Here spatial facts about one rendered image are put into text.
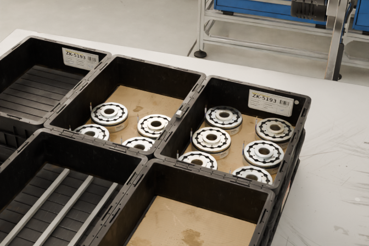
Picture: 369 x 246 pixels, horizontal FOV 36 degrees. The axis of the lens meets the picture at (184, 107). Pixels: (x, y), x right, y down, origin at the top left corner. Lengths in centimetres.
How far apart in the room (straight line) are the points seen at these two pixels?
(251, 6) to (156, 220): 223
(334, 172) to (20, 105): 93
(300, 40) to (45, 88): 239
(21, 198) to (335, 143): 94
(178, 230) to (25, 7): 320
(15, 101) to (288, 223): 85
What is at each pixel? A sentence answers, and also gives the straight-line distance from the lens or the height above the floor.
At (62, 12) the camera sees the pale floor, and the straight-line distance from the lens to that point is 420.
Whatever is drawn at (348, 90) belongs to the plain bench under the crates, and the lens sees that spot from 208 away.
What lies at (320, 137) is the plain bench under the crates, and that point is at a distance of 183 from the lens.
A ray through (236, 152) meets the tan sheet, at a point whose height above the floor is 83.
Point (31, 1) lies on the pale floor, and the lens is 441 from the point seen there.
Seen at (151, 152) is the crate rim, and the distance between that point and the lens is 135.
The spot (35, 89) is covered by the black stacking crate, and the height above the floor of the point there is 83.
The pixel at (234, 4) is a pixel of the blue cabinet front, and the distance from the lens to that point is 341.
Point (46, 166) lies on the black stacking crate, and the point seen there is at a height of 83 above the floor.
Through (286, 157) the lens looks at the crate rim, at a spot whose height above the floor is 93.
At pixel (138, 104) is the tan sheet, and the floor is 83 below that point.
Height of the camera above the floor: 179
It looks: 35 degrees down
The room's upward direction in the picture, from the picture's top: 1 degrees clockwise
